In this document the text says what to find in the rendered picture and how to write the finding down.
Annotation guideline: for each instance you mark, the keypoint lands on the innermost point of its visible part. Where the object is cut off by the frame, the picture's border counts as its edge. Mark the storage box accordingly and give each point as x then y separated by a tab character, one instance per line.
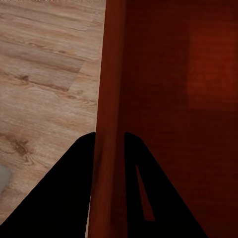
169	74

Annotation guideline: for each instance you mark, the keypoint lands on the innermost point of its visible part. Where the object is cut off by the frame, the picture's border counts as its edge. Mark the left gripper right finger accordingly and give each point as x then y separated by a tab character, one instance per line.
173	219

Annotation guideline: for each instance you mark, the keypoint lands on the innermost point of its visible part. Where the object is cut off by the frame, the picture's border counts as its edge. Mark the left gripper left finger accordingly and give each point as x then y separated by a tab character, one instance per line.
58	205

